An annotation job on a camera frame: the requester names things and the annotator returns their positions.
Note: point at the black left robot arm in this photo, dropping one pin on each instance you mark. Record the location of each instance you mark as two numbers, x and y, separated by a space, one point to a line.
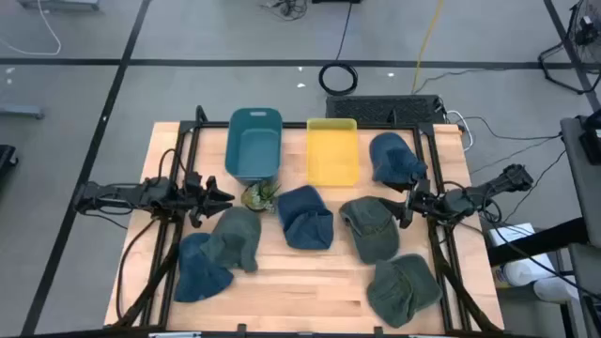
117 195

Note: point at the grey metal base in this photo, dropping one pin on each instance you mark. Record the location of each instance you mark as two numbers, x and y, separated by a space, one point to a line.
58 4

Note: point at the yellow plastic bin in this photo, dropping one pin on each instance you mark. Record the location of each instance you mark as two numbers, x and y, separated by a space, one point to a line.
332 155

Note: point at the grey side desk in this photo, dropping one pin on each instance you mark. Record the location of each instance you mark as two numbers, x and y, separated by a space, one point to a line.
575 155

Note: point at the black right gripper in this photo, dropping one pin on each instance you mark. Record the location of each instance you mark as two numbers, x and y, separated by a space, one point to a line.
425 202

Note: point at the white paper roll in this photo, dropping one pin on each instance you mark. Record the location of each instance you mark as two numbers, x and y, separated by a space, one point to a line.
530 272

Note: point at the white cardboard box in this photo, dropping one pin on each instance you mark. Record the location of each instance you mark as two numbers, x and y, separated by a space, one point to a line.
512 232

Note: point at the black floor fan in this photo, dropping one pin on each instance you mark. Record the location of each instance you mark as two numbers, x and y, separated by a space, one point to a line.
587 28

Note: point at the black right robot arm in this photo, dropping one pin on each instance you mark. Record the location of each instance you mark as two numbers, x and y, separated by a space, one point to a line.
493 185

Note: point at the blue denim cap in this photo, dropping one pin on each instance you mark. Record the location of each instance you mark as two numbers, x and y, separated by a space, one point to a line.
197 277
392 157
305 220

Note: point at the black metal bar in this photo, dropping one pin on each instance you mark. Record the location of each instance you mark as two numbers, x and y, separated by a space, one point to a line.
540 241

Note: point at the black floor object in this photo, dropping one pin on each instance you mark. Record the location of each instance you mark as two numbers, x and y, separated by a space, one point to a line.
7 159

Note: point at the large black monitor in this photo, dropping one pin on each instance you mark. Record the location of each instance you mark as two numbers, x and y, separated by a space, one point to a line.
592 141

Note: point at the black perforated computer case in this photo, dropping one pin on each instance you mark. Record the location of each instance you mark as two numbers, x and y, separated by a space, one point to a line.
375 109

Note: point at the potted succulent plant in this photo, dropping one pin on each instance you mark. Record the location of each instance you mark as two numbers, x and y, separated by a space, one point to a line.
258 197

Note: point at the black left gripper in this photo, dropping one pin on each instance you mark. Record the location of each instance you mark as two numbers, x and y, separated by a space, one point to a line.
192 197

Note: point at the green cotton cap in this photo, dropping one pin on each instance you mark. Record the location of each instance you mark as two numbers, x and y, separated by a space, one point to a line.
371 230
235 235
399 291

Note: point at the teal plastic bin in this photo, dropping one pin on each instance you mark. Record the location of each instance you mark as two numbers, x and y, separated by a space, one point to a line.
253 145

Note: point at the grey table foot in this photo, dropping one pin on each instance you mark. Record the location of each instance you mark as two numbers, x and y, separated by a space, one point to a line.
21 112

